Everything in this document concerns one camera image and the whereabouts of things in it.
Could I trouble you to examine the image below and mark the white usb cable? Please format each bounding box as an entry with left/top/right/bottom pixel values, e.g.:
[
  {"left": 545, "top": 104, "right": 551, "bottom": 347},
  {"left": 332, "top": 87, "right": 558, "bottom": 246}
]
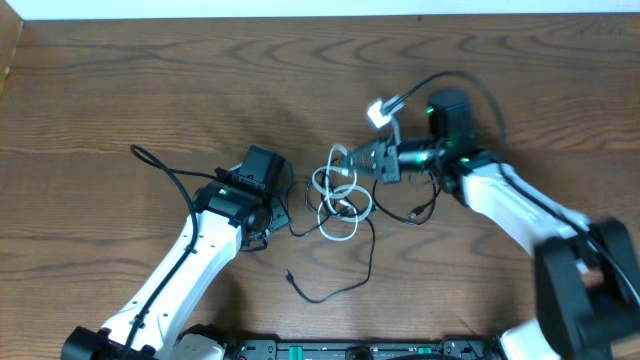
[{"left": 311, "top": 143, "right": 375, "bottom": 243}]

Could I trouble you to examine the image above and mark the black usb cable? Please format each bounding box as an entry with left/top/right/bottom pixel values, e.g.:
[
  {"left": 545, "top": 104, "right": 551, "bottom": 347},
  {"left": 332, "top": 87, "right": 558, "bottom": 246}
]
[{"left": 284, "top": 169, "right": 441, "bottom": 305}]

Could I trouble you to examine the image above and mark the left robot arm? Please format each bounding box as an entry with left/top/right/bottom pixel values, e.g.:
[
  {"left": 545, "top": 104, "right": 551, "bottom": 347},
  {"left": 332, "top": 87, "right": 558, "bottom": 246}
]
[{"left": 60, "top": 145, "right": 293, "bottom": 360}]

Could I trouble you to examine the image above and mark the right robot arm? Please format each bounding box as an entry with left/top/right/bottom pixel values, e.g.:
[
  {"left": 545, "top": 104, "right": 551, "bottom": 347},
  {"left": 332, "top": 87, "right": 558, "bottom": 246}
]
[{"left": 340, "top": 88, "right": 639, "bottom": 359}]

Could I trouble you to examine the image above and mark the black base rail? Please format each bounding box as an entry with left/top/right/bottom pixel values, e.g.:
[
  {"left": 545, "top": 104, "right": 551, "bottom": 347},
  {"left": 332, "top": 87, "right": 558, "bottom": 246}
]
[{"left": 169, "top": 324, "right": 506, "bottom": 360}]

